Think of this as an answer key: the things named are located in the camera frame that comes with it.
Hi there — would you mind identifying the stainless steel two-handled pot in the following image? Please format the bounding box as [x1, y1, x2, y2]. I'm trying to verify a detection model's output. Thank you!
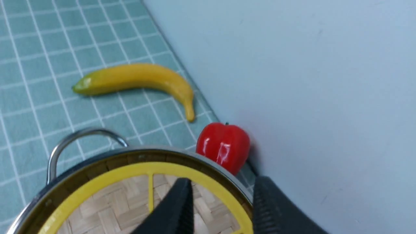
[6, 127, 255, 234]

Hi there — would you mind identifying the red toy bell pepper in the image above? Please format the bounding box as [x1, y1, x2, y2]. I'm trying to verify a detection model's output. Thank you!
[196, 122, 251, 176]

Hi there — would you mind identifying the woven bamboo steamer lid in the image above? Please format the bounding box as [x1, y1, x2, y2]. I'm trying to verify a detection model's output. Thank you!
[28, 162, 253, 234]

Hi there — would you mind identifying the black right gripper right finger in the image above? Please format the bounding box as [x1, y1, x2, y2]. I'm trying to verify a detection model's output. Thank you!
[252, 176, 327, 234]

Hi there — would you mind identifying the green checkered tablecloth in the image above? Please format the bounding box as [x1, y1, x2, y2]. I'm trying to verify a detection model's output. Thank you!
[0, 0, 239, 234]

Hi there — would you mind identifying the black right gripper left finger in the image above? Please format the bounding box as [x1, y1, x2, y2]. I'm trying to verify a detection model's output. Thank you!
[131, 177, 194, 234]

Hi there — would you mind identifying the yellow toy banana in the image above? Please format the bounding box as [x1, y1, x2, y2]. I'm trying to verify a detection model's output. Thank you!
[72, 63, 196, 122]

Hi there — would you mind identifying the bamboo steamer basket yellow rim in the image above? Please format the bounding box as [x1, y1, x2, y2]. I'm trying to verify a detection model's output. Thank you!
[23, 153, 254, 234]

